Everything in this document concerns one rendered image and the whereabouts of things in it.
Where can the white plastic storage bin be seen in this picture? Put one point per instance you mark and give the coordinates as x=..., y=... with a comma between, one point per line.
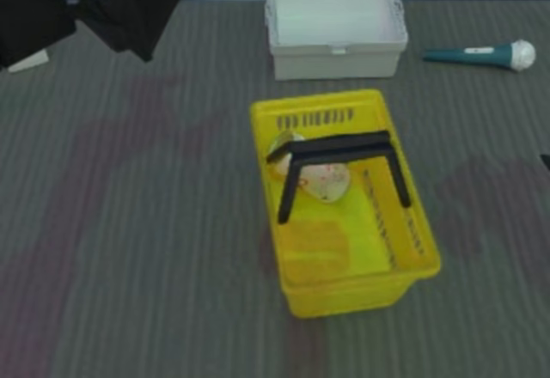
x=335, y=13

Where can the teal and white toy microphone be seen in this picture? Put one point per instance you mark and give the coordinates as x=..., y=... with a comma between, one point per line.
x=472, y=54

